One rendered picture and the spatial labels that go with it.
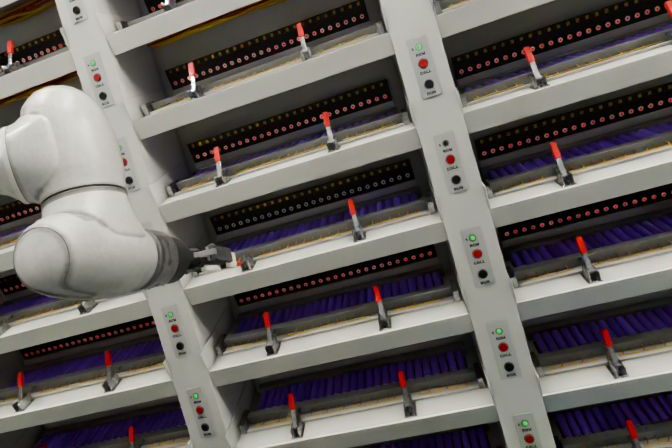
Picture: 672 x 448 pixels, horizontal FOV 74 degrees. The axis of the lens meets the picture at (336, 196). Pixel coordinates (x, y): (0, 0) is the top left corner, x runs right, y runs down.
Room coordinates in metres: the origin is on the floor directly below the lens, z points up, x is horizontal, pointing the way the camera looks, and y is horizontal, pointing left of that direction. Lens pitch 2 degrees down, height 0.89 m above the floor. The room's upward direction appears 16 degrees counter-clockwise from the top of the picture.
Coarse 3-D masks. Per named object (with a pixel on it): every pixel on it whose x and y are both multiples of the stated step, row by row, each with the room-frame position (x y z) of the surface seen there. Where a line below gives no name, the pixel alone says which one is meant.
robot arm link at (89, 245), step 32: (64, 192) 0.54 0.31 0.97; (96, 192) 0.55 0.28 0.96; (32, 224) 0.50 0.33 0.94; (64, 224) 0.50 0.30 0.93; (96, 224) 0.53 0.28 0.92; (128, 224) 0.57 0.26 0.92; (32, 256) 0.48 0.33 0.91; (64, 256) 0.48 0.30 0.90; (96, 256) 0.51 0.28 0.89; (128, 256) 0.55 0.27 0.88; (32, 288) 0.49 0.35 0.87; (64, 288) 0.49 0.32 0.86; (96, 288) 0.52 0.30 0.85; (128, 288) 0.57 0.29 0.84
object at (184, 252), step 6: (174, 240) 0.70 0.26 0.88; (180, 240) 0.72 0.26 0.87; (180, 246) 0.70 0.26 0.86; (186, 246) 0.71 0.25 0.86; (180, 252) 0.69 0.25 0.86; (186, 252) 0.70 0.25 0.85; (192, 252) 0.72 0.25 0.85; (180, 258) 0.68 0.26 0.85; (186, 258) 0.70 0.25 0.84; (192, 258) 0.72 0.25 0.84; (198, 258) 0.73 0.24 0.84; (180, 264) 0.68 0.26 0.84; (186, 264) 0.70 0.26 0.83; (192, 264) 0.75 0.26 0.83; (180, 270) 0.69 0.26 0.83; (186, 270) 0.71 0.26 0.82; (174, 276) 0.68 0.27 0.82; (180, 276) 0.70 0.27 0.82; (168, 282) 0.69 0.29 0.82
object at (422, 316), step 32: (384, 256) 1.11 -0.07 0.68; (416, 256) 1.10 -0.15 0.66; (288, 288) 1.16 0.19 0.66; (320, 288) 1.15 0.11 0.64; (352, 288) 1.12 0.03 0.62; (384, 288) 1.08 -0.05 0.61; (416, 288) 1.07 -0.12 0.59; (448, 288) 0.99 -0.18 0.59; (224, 320) 1.16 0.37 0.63; (256, 320) 1.14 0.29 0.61; (288, 320) 1.08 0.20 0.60; (320, 320) 1.04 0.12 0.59; (352, 320) 1.02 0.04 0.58; (384, 320) 0.98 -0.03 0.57; (416, 320) 0.95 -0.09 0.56; (448, 320) 0.93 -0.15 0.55; (224, 352) 1.07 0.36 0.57; (256, 352) 1.04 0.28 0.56; (288, 352) 1.00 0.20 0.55; (320, 352) 0.98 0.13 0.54; (352, 352) 0.97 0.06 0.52; (224, 384) 1.03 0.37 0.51
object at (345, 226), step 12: (408, 204) 1.00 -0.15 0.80; (420, 204) 0.99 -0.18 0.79; (360, 216) 1.03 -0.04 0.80; (372, 216) 1.01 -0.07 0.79; (384, 216) 1.01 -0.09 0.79; (396, 216) 1.00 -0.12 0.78; (324, 228) 1.03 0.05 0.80; (336, 228) 1.02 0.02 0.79; (348, 228) 1.02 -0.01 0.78; (276, 240) 1.06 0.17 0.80; (288, 240) 1.04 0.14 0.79; (300, 240) 1.04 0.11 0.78; (312, 240) 1.04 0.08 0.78; (240, 252) 1.06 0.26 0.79; (252, 252) 1.06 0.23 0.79; (264, 252) 1.06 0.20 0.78
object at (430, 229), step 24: (384, 192) 1.11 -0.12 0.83; (432, 192) 0.99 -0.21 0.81; (288, 216) 1.15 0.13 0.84; (408, 216) 1.00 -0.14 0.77; (432, 216) 0.96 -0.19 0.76; (336, 240) 1.00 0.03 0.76; (384, 240) 0.94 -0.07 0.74; (408, 240) 0.94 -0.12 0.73; (432, 240) 0.93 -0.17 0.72; (264, 264) 1.01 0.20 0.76; (288, 264) 0.98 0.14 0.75; (312, 264) 0.97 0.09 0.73; (336, 264) 0.97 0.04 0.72; (192, 288) 1.02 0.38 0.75; (216, 288) 1.02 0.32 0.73; (240, 288) 1.01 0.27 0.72
